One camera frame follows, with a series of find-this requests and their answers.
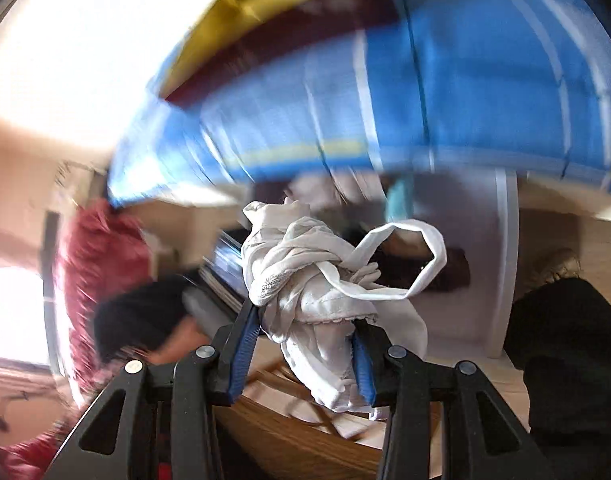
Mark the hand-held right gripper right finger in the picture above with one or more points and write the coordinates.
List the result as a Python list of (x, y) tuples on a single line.
[(363, 375)]

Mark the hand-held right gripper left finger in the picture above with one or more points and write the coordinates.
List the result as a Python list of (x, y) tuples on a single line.
[(243, 355)]

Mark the white cloth bundle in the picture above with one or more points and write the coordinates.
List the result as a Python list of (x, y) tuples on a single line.
[(305, 280)]

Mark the teal plastic packet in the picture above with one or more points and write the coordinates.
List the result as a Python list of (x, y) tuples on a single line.
[(400, 200)]

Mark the person's left forearm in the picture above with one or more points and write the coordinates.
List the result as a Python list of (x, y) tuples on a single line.
[(135, 315)]

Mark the red fluffy cloth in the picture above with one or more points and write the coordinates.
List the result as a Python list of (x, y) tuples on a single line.
[(100, 260)]

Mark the dark brown cloth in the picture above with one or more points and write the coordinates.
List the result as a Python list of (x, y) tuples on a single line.
[(453, 270)]

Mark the person's black trousers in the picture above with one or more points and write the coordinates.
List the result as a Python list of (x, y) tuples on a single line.
[(570, 360)]

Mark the yellow cloth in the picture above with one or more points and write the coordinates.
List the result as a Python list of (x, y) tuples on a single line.
[(225, 25)]

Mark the maroon cloth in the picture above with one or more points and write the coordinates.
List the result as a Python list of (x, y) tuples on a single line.
[(310, 25)]

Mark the blue checkered bedsheet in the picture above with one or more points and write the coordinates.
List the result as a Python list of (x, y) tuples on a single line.
[(460, 85)]

